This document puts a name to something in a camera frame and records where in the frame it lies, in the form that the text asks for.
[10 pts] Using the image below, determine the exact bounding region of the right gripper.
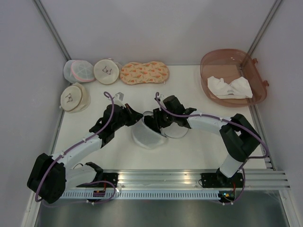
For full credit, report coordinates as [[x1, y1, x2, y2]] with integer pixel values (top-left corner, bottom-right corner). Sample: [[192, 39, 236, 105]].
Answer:
[[151, 106, 176, 129]]

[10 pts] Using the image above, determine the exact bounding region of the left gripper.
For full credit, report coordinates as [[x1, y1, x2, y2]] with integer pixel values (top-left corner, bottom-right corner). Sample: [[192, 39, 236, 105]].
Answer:
[[112, 104, 143, 131]]

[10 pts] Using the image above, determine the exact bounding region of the white mesh bag blue zipper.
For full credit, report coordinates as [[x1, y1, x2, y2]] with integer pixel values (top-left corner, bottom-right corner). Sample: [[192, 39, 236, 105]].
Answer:
[[131, 111, 189, 149]]

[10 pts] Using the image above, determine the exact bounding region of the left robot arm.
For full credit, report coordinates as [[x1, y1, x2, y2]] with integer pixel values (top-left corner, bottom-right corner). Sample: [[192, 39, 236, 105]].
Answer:
[[27, 104, 143, 204]]

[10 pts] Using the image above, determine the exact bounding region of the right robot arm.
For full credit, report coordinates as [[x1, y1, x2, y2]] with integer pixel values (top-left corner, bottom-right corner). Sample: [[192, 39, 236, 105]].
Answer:
[[143, 93, 261, 187]]

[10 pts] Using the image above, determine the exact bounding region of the beige round bag upper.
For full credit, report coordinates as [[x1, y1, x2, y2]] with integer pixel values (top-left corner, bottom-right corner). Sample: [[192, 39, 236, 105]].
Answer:
[[93, 59, 122, 85]]

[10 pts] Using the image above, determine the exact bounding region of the beige round bag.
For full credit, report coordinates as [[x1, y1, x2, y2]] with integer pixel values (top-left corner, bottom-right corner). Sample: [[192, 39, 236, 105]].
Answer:
[[60, 83, 91, 113], [93, 59, 122, 85]]

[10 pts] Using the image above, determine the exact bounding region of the beige round bag lower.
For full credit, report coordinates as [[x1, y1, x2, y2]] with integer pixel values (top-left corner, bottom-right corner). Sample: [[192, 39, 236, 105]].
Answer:
[[60, 83, 91, 113]]

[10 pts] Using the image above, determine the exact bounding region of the white mesh bag pink trim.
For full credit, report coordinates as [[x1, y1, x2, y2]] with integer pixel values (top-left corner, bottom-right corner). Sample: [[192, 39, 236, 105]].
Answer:
[[63, 60, 96, 83]]

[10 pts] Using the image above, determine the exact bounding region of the white bra in basket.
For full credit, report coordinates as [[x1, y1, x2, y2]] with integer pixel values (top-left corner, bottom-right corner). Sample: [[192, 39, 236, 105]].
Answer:
[[207, 76, 253, 99]]

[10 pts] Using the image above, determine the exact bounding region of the orange floral fabric pouch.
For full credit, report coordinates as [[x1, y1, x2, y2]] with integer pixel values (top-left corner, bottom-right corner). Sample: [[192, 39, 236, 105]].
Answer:
[[120, 61, 169, 85]]

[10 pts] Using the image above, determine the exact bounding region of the pink translucent plastic basket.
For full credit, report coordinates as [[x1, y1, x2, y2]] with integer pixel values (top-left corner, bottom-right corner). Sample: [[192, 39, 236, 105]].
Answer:
[[200, 49, 269, 107]]

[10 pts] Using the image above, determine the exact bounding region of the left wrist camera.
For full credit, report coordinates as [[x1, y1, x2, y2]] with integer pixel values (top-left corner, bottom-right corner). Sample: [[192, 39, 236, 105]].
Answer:
[[113, 92, 125, 106]]

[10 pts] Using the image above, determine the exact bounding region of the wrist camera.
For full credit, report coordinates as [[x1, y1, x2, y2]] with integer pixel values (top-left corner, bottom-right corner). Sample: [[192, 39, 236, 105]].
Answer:
[[113, 92, 125, 106], [157, 94, 166, 99]]

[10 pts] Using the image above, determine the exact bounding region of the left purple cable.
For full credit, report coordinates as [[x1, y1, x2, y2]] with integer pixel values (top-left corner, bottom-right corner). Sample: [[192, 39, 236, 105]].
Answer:
[[35, 91, 119, 208]]

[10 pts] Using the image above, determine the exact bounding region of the purple cable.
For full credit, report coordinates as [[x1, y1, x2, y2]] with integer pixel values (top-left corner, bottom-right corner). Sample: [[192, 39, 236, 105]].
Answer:
[[154, 92, 270, 206], [35, 91, 119, 208]]

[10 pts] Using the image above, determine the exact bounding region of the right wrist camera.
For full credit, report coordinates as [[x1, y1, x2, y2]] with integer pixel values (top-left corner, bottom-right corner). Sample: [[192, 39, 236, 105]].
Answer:
[[157, 94, 166, 99]]

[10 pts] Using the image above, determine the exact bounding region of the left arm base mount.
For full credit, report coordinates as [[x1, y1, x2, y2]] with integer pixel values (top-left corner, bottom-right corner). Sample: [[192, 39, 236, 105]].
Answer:
[[91, 173, 118, 188]]

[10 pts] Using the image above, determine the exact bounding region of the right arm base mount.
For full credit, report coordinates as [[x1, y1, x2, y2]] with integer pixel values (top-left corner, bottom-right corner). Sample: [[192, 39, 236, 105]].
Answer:
[[200, 173, 244, 189]]

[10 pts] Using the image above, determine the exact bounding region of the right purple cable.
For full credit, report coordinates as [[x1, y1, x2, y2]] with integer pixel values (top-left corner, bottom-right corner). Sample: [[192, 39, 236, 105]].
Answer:
[[154, 92, 270, 206]]

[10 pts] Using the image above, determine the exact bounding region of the white slotted cable duct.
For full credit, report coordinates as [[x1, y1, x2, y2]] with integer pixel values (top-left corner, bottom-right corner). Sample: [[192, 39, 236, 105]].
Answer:
[[61, 189, 220, 200]]

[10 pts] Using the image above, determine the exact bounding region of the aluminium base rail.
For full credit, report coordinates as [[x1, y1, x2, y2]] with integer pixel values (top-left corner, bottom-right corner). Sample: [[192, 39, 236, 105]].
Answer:
[[103, 169, 290, 190]]

